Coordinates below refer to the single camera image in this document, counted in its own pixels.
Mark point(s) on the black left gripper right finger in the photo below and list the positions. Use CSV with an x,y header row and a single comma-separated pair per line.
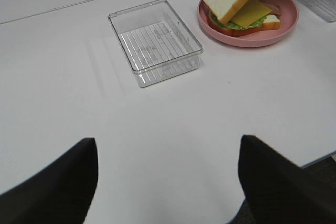
x,y
278,191

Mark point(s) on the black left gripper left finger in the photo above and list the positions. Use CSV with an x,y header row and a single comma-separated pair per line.
x,y
62,192

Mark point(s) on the pink bacon strip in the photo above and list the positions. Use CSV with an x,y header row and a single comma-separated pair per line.
x,y
275,9

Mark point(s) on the yellow cheese slice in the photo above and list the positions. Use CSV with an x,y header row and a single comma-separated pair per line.
x,y
252,11

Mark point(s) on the green lettuce leaf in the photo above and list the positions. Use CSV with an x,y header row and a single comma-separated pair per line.
x,y
234,26

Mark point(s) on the pink round plate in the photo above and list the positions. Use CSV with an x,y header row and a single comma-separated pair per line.
x,y
289,18

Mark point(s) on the clear left plastic tray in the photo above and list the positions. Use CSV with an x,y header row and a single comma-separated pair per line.
x,y
156,42

